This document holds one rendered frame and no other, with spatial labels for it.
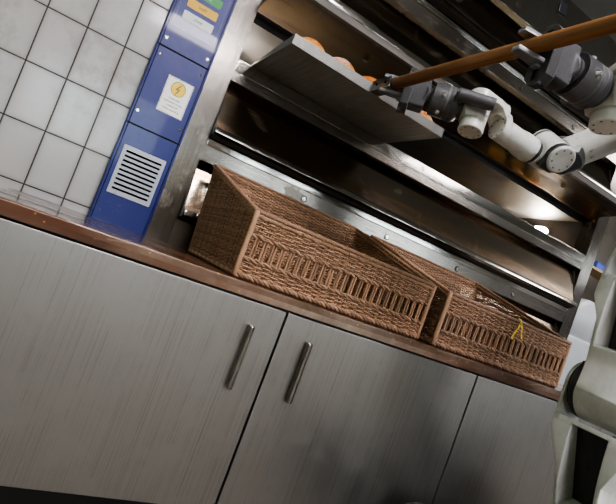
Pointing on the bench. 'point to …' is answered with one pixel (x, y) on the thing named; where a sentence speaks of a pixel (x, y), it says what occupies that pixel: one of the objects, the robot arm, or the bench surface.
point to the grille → (136, 175)
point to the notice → (175, 97)
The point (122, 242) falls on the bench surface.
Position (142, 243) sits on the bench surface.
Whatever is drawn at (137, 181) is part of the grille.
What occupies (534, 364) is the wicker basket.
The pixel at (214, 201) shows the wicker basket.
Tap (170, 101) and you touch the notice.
